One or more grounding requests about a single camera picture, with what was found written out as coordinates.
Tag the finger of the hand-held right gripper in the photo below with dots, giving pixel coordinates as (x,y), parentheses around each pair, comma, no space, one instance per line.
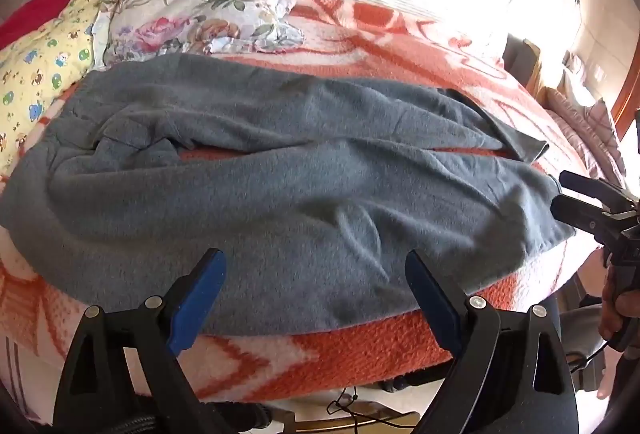
(580,182)
(572,211)

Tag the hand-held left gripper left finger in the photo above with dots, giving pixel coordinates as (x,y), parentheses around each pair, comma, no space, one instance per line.
(197,299)

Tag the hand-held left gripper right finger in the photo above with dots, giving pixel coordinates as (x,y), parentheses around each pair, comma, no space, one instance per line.
(432,309)

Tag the grey fleece pants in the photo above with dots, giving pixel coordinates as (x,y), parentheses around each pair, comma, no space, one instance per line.
(275,189)

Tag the person's right hand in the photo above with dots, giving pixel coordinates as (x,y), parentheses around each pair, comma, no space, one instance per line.
(610,309)

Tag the tan wooden board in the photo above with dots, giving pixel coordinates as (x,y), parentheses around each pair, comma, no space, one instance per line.
(350,421)

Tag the orange and white blanket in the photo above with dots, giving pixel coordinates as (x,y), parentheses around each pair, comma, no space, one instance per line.
(400,44)

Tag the yellow cartoon print pillow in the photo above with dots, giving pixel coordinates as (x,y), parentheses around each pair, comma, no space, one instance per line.
(45,64)

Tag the floral quilt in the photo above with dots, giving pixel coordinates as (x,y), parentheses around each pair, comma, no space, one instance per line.
(200,14)

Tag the red pillow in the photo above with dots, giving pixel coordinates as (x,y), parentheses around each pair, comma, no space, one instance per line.
(35,14)

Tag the wooden door frame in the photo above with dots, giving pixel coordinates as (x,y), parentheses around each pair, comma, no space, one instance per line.
(631,99)

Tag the white wall socket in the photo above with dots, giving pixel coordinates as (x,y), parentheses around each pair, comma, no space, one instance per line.
(599,74)

